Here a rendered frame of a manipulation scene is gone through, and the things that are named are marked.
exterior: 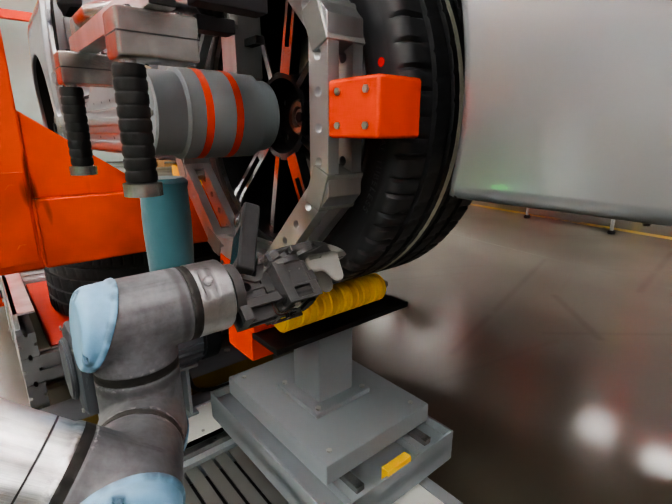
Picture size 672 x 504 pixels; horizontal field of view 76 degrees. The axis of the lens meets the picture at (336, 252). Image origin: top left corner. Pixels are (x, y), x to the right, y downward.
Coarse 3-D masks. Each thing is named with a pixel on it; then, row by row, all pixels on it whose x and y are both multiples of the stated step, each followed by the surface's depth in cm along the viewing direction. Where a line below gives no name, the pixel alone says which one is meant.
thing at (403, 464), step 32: (224, 416) 107; (256, 448) 96; (384, 448) 95; (416, 448) 93; (448, 448) 98; (288, 480) 86; (320, 480) 87; (352, 480) 82; (384, 480) 84; (416, 480) 92
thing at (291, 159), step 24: (264, 24) 82; (288, 24) 75; (264, 48) 81; (288, 48) 75; (264, 72) 100; (288, 72) 77; (288, 96) 85; (288, 120) 86; (288, 144) 87; (240, 168) 100; (264, 168) 91; (288, 168) 108; (240, 192) 98; (264, 192) 101; (288, 192) 105; (264, 216) 96; (288, 216) 99
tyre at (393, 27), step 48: (384, 0) 55; (432, 0) 59; (384, 48) 56; (432, 48) 58; (432, 96) 59; (384, 144) 59; (432, 144) 61; (384, 192) 61; (432, 192) 67; (336, 240) 71; (384, 240) 67; (432, 240) 79
